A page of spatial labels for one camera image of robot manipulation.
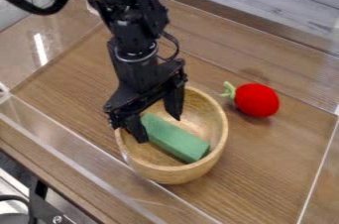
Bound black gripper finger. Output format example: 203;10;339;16
124;114;148;144
163;77;186;120

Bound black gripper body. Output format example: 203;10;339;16
103;40;187;129

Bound brown wooden bowl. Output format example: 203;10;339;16
115;86;230;184

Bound green rectangular block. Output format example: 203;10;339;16
142;113;211;164

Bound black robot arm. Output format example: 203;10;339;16
7;0;187;143

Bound red plush strawberry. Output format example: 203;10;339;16
222;81;279;118

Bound clear acrylic front wall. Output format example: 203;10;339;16
0;94;222;224

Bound black table clamp bracket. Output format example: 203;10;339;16
0;177;79;224

